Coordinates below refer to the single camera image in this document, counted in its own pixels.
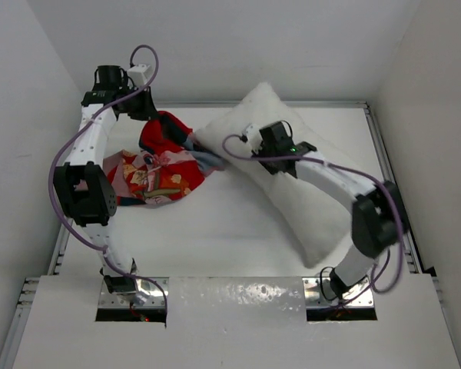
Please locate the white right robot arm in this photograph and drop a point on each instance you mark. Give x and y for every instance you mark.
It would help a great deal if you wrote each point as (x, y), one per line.
(378, 218)

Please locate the metal base plate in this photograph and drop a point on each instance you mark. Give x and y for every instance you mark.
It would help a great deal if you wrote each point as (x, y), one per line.
(359, 296)
(153, 292)

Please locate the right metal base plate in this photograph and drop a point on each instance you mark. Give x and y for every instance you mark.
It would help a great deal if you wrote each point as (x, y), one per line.
(359, 296)

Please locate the red patterned pillowcase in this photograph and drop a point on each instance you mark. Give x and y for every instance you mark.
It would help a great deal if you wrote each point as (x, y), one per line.
(169, 165)

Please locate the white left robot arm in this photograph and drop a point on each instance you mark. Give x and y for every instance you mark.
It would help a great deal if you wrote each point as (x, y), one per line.
(82, 189)

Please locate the aluminium table frame rail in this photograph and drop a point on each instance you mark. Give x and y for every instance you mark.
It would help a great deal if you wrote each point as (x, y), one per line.
(411, 252)

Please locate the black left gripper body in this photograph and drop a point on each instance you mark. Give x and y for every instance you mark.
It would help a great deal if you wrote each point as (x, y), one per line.
(131, 104)

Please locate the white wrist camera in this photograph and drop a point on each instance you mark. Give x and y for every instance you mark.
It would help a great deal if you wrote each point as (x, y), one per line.
(252, 136)
(140, 74)

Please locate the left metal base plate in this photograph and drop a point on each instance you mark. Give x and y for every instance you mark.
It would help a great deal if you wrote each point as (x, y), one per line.
(153, 292)

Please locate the white pillow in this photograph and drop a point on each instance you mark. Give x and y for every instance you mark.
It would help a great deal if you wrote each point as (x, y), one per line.
(318, 221)

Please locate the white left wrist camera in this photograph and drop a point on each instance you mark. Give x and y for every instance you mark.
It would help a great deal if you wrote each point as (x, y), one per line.
(140, 74)

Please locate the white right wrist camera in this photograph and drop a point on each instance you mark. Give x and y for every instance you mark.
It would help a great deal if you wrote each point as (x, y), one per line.
(252, 136)

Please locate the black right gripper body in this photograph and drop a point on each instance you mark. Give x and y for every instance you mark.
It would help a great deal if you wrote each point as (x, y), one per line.
(264, 151)

